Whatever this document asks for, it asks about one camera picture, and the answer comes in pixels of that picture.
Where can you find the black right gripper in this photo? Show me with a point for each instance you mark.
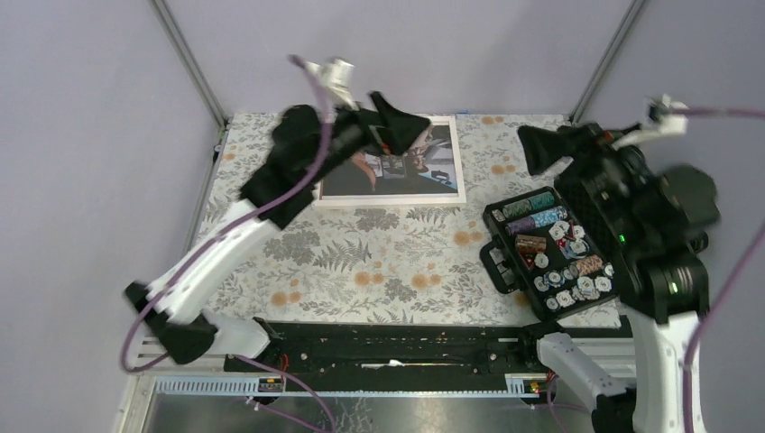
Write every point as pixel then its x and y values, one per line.
pixel 585 142

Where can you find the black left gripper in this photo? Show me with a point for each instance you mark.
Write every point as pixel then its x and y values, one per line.
pixel 397 130

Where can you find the printed photo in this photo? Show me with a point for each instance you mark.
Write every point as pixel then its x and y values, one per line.
pixel 429 167

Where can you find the light wooden picture frame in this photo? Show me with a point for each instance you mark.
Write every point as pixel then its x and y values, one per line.
pixel 394 201

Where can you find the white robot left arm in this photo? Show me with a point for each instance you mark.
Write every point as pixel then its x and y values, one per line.
pixel 307 144

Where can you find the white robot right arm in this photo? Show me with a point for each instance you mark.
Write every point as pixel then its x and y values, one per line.
pixel 665 296

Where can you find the blue green poker chip stack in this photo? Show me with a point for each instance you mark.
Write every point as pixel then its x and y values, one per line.
pixel 517 209

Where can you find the light blue poker chip stack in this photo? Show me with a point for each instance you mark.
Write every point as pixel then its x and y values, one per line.
pixel 549 216

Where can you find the purple poker chip stack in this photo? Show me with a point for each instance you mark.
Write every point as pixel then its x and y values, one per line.
pixel 520 225

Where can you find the black poker chip case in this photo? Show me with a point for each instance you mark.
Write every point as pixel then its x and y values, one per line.
pixel 558 268

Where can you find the floral patterned table mat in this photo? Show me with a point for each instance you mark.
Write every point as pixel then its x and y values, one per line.
pixel 415 265

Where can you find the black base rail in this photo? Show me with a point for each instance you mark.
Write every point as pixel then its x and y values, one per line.
pixel 402 358

